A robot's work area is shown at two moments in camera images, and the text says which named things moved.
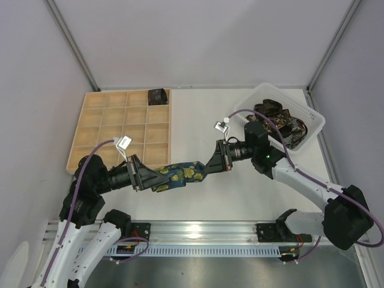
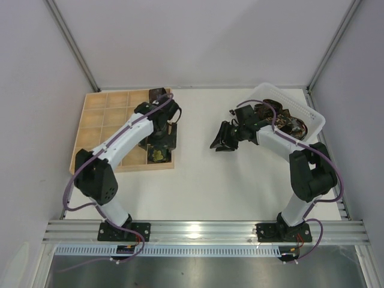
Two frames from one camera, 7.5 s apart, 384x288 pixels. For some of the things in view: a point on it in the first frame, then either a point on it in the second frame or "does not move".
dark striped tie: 293,132 does not move
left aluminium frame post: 77,53 does not move
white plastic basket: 314,120 does not move
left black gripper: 134,174 → 162,138
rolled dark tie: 157,96 does not move
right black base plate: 271,233 does not move
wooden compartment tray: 106,114 does not move
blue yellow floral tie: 180,174 → 159,153
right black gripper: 224,155 → 229,134
